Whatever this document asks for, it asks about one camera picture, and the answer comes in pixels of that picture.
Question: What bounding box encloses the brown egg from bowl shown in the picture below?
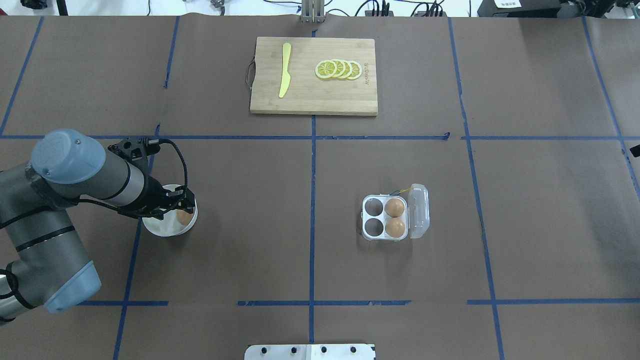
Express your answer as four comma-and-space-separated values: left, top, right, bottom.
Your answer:
175, 209, 195, 227

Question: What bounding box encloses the brown egg upper right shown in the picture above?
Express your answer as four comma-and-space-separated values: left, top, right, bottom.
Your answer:
384, 197, 406, 218

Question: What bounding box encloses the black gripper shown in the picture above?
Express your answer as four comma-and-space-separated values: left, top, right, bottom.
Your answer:
148, 186, 195, 220

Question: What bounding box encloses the yellow plastic knife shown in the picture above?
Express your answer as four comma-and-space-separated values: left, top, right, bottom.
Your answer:
278, 42, 292, 99

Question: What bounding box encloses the brown egg lower right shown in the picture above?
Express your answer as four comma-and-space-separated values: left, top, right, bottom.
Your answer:
385, 218, 406, 239

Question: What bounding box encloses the white metal plate with bolts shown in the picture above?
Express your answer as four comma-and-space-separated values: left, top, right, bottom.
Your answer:
244, 343, 377, 360

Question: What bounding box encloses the grey metal bracket at top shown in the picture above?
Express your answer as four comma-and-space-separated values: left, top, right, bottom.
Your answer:
300, 0, 327, 24

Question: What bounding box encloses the rear lemon slice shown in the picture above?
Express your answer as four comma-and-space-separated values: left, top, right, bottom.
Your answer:
345, 60, 362, 80

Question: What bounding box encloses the front lemon slice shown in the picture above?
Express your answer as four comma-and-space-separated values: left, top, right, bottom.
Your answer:
314, 60, 338, 79

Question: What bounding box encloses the lemon slice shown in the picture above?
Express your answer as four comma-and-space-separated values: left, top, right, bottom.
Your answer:
330, 58, 346, 79
336, 60, 353, 79
345, 60, 362, 80
314, 60, 338, 79

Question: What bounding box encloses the black box top right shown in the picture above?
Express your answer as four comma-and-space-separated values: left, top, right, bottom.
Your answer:
477, 0, 562, 18

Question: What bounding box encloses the clear plastic egg box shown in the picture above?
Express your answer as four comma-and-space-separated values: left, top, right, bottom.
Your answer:
360, 183, 431, 242

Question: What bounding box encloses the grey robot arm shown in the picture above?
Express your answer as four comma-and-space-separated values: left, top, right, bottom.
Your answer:
0, 129, 198, 325

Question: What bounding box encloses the white round bowl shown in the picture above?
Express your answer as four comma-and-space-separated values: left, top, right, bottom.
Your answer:
142, 184, 199, 237

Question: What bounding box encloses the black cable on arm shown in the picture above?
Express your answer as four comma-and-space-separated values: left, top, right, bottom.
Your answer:
75, 138, 190, 220

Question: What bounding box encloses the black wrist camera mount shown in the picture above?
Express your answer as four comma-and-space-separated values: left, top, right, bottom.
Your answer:
107, 136, 161, 168

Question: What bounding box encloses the wooden cutting board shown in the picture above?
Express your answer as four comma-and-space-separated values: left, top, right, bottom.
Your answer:
250, 36, 378, 117

